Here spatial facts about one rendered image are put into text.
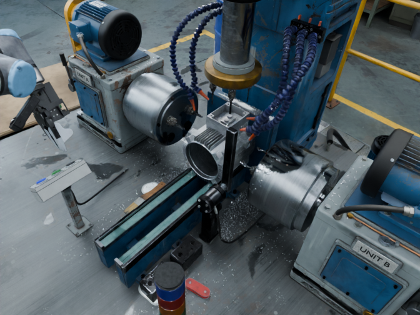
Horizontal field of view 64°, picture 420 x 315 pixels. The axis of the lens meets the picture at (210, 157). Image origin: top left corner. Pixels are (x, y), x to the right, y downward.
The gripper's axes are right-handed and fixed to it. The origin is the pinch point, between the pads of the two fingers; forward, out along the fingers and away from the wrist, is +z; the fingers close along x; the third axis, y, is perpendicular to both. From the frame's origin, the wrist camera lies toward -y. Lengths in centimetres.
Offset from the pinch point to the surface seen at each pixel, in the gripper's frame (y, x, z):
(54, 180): -7.8, -3.5, 6.8
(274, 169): 36, -47, 30
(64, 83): 92, 208, -30
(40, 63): 107, 280, -63
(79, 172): -0.1, -3.5, 8.5
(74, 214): -5.7, 7.7, 22.2
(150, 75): 43.9, 2.0, -7.8
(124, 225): 1.8, -8.8, 30.1
